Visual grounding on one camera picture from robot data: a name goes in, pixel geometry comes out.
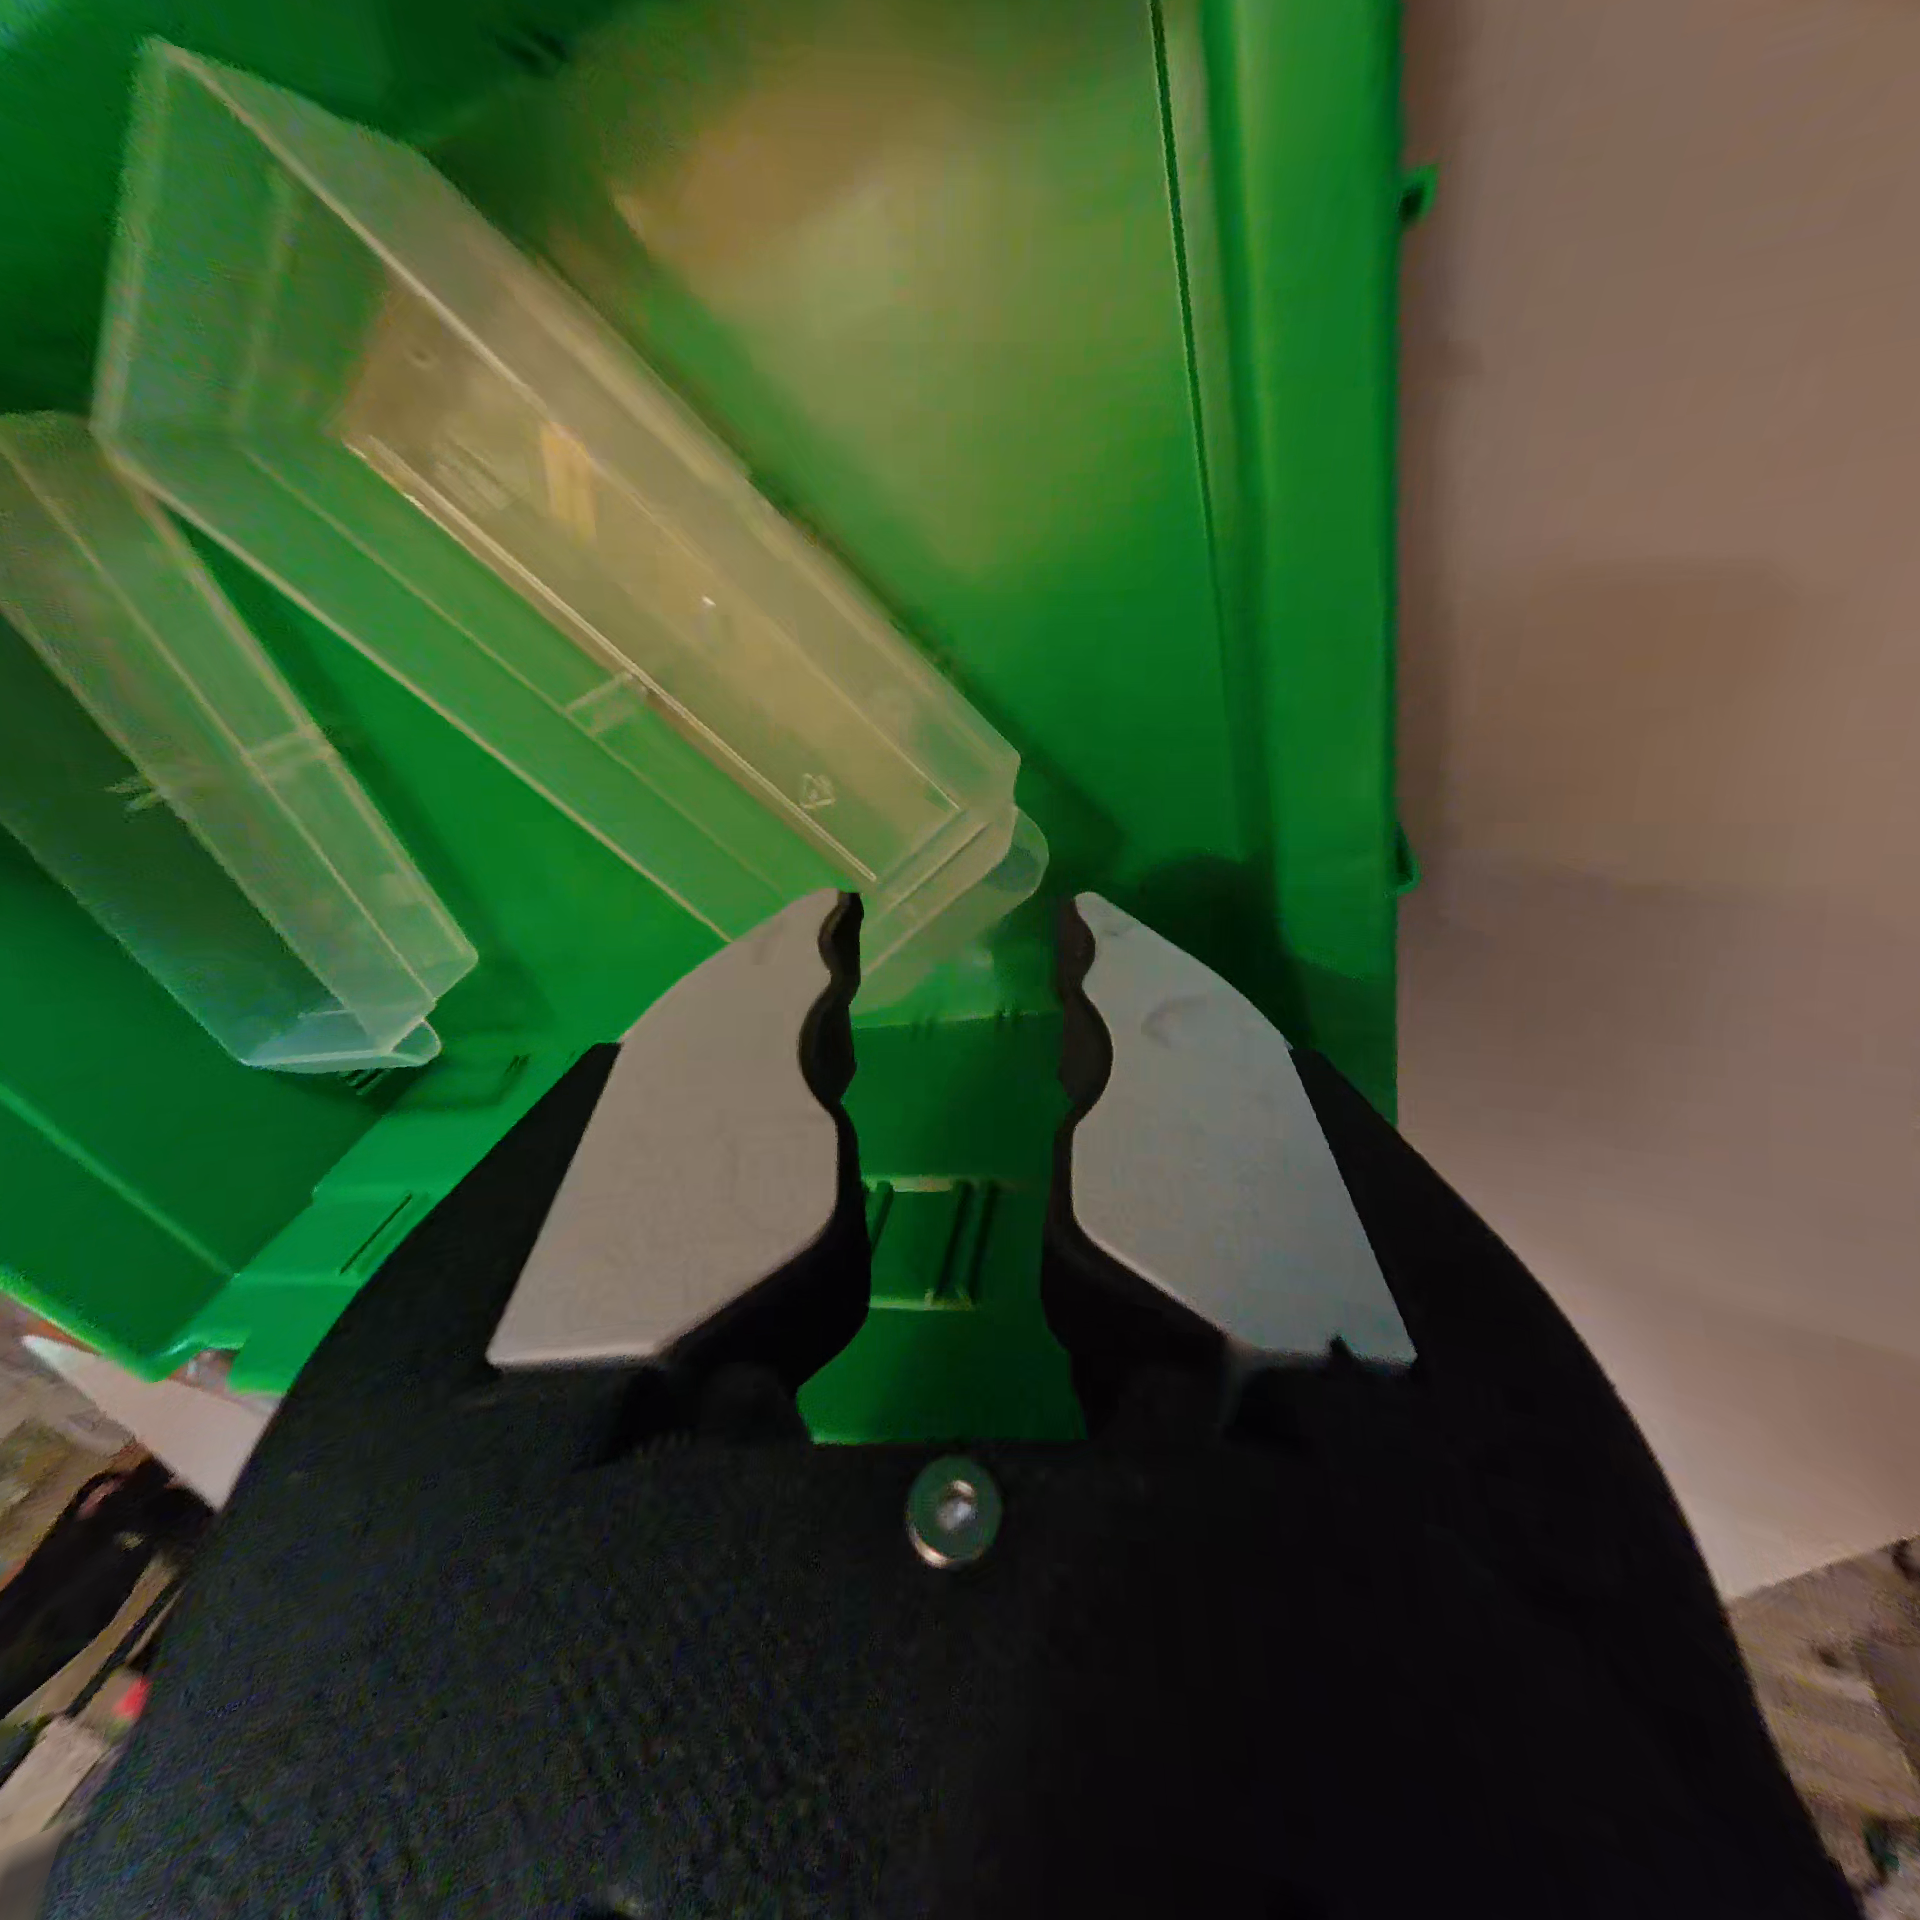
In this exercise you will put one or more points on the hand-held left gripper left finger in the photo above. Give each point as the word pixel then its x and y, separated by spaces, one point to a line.
pixel 676 1185

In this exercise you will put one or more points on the green bin holding drawers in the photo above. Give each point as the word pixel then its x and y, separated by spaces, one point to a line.
pixel 974 376

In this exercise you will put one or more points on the clear plastic drawer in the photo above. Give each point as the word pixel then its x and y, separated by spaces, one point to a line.
pixel 524 495
pixel 195 781

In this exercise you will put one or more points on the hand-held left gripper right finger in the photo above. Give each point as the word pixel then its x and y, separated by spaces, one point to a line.
pixel 1214 1185

